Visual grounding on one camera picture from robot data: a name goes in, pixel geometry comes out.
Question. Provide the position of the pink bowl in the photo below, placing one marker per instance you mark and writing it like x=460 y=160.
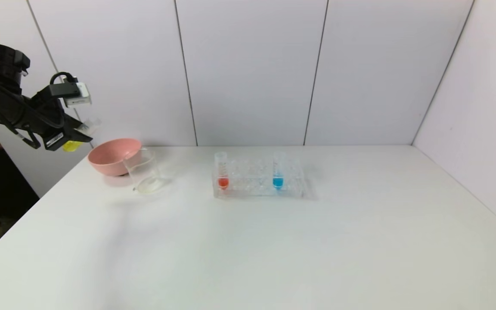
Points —
x=110 y=159

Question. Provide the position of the clear acrylic test tube rack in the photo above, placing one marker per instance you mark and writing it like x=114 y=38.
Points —
x=252 y=189

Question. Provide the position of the test tube with blue liquid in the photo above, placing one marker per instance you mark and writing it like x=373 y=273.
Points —
x=277 y=182

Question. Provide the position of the test tube with red liquid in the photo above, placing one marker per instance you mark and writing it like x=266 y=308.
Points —
x=223 y=183

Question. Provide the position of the test tube with yellow liquid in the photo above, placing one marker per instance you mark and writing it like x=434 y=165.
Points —
x=71 y=146

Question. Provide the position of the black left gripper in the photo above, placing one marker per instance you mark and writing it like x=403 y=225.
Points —
x=55 y=140

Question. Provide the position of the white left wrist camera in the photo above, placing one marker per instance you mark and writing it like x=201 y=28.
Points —
x=80 y=97

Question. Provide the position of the clear glass beaker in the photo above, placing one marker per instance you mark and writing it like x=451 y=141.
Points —
x=147 y=183

